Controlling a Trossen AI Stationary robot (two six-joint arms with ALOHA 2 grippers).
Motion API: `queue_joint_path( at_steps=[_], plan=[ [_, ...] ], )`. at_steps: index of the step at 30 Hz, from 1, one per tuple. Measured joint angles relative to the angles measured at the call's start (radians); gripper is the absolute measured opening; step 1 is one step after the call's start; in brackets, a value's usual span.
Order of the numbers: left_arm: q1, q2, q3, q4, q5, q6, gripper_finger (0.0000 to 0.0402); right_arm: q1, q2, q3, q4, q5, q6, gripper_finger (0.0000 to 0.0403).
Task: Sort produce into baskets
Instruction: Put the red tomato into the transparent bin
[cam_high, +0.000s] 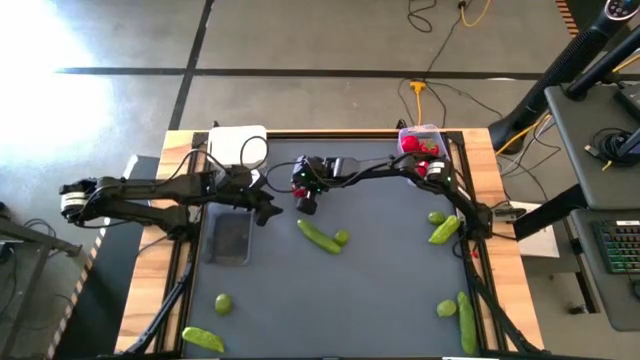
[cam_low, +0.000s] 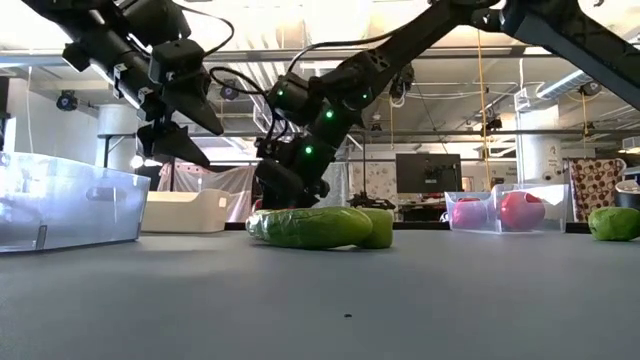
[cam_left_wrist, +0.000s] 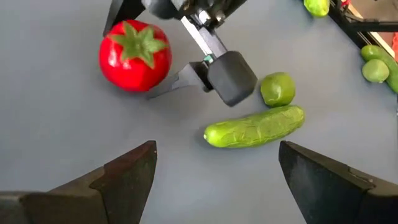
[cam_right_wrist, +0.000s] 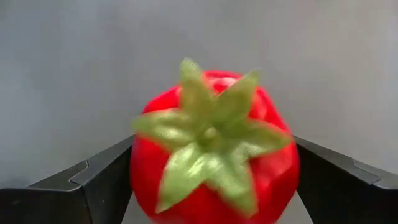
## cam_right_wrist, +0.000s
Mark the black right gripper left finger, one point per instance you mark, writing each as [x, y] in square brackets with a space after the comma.
[62, 199]

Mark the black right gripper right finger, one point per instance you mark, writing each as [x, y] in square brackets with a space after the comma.
[342, 193]

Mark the red tomato with green calyx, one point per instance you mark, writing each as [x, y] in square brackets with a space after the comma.
[270, 174]

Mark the grey table mat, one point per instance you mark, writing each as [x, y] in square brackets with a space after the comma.
[62, 62]

